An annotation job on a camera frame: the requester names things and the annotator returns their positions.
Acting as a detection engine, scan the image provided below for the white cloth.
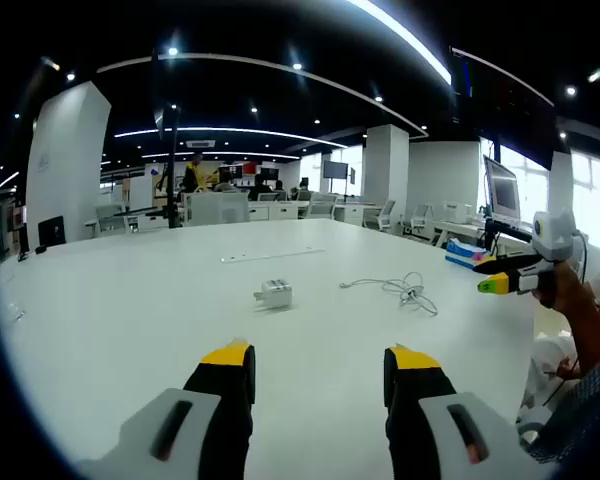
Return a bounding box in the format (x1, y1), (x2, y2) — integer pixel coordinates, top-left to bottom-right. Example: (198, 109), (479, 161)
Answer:
(521, 332), (582, 427)

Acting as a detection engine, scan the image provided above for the computer monitor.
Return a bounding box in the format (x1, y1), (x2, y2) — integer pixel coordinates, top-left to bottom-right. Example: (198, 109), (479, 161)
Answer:
(481, 154), (524, 224)

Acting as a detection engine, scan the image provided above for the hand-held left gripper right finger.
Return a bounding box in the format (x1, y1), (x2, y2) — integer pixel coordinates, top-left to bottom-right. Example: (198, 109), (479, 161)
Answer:
(383, 342), (556, 480)

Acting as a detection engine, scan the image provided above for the person's blue checked shirt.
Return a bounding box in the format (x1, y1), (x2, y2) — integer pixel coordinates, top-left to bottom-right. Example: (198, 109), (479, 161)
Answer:
(522, 344), (600, 467)

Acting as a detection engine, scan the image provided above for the white office cabinet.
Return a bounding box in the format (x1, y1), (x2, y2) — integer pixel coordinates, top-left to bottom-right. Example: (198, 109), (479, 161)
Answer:
(183, 191), (252, 227)

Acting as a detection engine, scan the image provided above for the white built-in power strip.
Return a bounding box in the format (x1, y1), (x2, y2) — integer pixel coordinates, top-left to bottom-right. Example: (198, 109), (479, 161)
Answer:
(220, 247), (327, 265)

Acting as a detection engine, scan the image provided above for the blue tissue box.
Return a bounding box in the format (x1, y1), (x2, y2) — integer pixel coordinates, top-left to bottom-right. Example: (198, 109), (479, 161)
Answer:
(444, 238), (489, 267)

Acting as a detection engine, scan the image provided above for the person's right hand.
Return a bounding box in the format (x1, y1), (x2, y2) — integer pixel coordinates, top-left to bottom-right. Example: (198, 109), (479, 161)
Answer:
(532, 262), (589, 314)

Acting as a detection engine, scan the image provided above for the white office chair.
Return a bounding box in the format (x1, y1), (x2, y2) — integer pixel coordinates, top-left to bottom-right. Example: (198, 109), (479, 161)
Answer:
(402, 203), (434, 237)
(299, 192), (339, 220)
(362, 199), (397, 232)
(95, 201), (129, 237)

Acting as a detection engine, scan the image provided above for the black pole stand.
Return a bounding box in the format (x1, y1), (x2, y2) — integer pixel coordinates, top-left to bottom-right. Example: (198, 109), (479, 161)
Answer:
(149, 49), (186, 230)

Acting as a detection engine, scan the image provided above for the white charger adapter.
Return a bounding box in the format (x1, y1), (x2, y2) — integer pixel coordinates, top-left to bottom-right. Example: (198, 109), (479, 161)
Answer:
(252, 277), (294, 313)

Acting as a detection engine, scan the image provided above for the white desk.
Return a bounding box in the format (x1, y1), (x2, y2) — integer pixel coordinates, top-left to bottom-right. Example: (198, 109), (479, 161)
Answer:
(0, 217), (546, 480)

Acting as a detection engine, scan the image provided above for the white Type-C cable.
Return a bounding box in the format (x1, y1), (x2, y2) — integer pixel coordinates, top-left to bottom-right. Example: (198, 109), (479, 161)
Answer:
(339, 271), (440, 318)

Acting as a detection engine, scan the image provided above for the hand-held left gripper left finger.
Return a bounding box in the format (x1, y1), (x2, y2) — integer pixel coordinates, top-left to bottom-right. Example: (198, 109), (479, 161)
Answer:
(74, 338), (257, 480)

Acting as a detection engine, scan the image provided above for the screen on stand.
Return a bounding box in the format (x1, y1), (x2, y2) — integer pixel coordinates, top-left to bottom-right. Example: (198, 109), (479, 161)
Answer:
(321, 159), (350, 204)

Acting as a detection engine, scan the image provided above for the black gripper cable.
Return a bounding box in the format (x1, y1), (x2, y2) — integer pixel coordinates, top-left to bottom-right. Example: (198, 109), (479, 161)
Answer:
(574, 233), (590, 282)

